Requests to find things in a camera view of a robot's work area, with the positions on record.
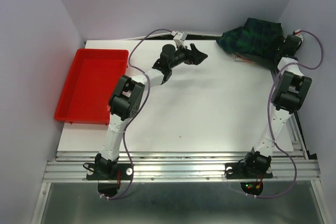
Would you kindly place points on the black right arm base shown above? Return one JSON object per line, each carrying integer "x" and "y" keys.
{"x": 239, "y": 171}

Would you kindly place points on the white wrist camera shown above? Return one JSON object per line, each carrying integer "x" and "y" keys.
{"x": 298, "y": 34}
{"x": 179, "y": 38}

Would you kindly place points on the green plaid skirt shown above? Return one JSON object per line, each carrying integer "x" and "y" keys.
{"x": 257, "y": 41}

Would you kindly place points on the red plastic tray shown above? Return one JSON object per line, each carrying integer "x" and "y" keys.
{"x": 90, "y": 82}

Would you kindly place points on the aluminium frame rail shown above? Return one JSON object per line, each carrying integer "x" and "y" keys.
{"x": 180, "y": 167}

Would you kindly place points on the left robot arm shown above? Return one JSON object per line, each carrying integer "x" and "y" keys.
{"x": 125, "y": 101}

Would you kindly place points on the folded pink patterned skirt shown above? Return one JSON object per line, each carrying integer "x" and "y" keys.
{"x": 241, "y": 59}

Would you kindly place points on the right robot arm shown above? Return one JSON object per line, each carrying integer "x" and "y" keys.
{"x": 287, "y": 95}

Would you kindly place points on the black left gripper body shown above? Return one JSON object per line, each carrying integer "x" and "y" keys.
{"x": 180, "y": 56}

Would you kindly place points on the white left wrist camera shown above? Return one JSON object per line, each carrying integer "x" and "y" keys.
{"x": 179, "y": 38}

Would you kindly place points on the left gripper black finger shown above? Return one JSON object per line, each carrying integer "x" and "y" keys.
{"x": 198, "y": 58}
{"x": 194, "y": 50}

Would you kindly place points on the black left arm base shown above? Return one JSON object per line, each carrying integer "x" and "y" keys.
{"x": 120, "y": 172}

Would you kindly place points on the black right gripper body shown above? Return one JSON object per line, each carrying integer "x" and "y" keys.
{"x": 280, "y": 48}

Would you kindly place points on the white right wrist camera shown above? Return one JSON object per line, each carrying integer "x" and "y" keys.
{"x": 298, "y": 34}

